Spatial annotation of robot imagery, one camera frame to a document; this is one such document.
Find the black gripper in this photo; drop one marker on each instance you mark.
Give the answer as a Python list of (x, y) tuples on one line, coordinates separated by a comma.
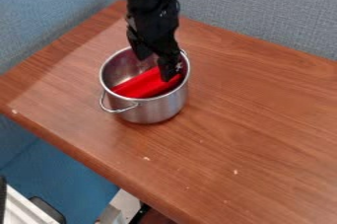
[(153, 22)]

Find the stainless steel pot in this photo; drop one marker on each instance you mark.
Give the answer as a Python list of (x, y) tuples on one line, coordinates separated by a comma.
[(151, 110)]

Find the red rectangular block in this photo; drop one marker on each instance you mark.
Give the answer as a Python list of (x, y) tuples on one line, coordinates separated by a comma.
[(147, 85)]

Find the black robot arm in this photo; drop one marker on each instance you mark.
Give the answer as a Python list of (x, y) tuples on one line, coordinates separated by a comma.
[(153, 21)]

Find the white device with black part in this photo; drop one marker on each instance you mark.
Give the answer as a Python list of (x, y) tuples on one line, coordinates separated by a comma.
[(22, 211)]

